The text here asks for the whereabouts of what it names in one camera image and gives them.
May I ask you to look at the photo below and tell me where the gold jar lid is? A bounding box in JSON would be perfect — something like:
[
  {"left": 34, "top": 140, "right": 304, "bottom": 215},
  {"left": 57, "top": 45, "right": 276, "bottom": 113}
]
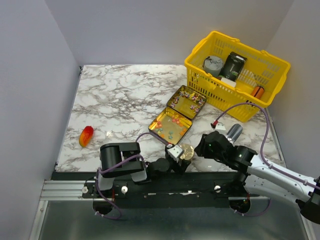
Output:
[{"left": 179, "top": 143, "right": 195, "bottom": 161}]

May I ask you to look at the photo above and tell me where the silver metal scoop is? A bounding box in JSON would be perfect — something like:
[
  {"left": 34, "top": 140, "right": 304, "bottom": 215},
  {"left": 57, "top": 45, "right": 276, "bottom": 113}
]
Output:
[{"left": 225, "top": 123, "right": 243, "bottom": 144}]

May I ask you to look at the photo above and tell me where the hinged candy tin box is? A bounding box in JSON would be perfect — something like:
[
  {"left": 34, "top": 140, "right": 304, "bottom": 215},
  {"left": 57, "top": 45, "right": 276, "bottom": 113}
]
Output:
[{"left": 148, "top": 85, "right": 207, "bottom": 145}]

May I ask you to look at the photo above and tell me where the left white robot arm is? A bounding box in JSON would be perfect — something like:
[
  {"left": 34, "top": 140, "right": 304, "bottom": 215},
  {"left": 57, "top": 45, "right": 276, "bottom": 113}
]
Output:
[{"left": 93, "top": 142, "right": 192, "bottom": 198}]

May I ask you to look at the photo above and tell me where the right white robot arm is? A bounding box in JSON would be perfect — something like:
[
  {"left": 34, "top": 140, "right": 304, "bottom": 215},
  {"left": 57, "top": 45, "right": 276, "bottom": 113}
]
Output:
[{"left": 194, "top": 131, "right": 320, "bottom": 224}]

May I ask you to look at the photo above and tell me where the white box in basket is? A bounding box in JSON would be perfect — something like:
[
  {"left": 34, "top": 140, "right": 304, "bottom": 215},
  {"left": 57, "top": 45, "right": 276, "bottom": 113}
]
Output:
[{"left": 220, "top": 77, "right": 236, "bottom": 88}]

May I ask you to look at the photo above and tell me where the orange cylinder bottle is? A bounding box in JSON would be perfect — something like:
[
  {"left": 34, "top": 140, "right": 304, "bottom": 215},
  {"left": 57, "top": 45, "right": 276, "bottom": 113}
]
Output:
[{"left": 250, "top": 85, "right": 265, "bottom": 100}]

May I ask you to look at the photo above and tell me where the yellow plastic basket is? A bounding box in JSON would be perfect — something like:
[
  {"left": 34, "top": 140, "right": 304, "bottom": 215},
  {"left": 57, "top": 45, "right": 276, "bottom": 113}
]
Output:
[{"left": 184, "top": 31, "right": 291, "bottom": 122}]

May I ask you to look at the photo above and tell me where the grey tape roll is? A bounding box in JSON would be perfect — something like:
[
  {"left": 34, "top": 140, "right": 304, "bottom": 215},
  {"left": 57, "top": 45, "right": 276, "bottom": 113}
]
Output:
[{"left": 202, "top": 55, "right": 224, "bottom": 77}]

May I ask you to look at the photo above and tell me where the black product box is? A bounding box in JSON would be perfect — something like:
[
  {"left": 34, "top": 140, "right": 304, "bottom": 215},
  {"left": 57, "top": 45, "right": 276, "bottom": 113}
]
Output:
[{"left": 219, "top": 51, "right": 247, "bottom": 82}]

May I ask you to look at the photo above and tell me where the orange red toy fruit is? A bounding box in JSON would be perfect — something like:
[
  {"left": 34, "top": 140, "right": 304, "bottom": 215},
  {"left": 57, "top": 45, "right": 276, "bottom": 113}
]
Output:
[{"left": 78, "top": 126, "right": 94, "bottom": 148}]

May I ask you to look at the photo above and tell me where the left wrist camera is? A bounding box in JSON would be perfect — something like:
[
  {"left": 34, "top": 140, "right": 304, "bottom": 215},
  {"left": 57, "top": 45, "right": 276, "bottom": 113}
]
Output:
[{"left": 167, "top": 145, "right": 184, "bottom": 162}]

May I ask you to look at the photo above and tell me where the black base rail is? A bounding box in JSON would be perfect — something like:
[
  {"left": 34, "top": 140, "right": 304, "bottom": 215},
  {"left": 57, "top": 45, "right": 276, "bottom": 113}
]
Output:
[{"left": 51, "top": 172, "right": 259, "bottom": 214}]

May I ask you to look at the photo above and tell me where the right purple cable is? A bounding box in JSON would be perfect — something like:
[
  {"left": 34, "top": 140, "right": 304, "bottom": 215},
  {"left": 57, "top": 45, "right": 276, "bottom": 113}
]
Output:
[{"left": 214, "top": 102, "right": 320, "bottom": 218}]

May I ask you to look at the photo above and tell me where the aluminium frame rail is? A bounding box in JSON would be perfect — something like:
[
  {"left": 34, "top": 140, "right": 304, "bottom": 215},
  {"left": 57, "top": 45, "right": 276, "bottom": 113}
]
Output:
[{"left": 39, "top": 180, "right": 93, "bottom": 201}]

